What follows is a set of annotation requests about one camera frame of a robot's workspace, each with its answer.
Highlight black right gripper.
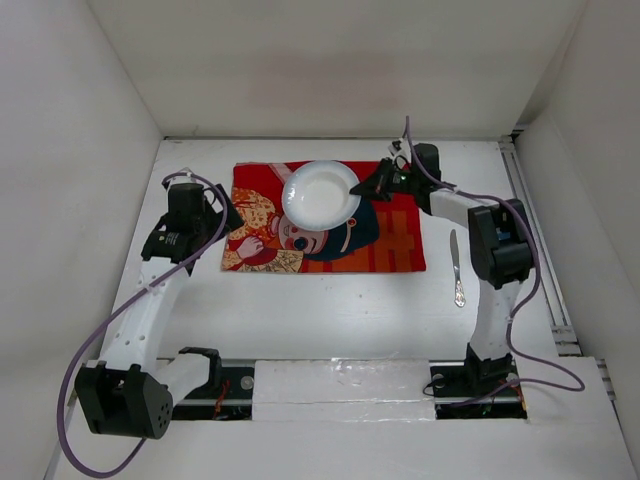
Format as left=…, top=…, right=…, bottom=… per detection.
left=349, top=157, right=420, bottom=203

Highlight red patterned cloth placemat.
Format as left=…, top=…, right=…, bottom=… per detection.
left=221, top=162, right=426, bottom=274

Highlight white blue-rimmed plate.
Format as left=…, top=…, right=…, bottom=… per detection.
left=282, top=160, right=361, bottom=232

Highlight silver table knife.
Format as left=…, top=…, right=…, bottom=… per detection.
left=449, top=229, right=466, bottom=308

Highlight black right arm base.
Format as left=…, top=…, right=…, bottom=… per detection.
left=422, top=346, right=527, bottom=420

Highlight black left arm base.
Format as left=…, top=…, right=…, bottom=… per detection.
left=172, top=360, right=255, bottom=421

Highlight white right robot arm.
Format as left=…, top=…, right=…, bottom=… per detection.
left=373, top=140, right=536, bottom=394

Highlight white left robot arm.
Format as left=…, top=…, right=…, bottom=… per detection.
left=74, top=169, right=243, bottom=439

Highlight aluminium rail on table edge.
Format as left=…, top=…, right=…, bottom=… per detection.
left=498, top=136, right=583, bottom=357

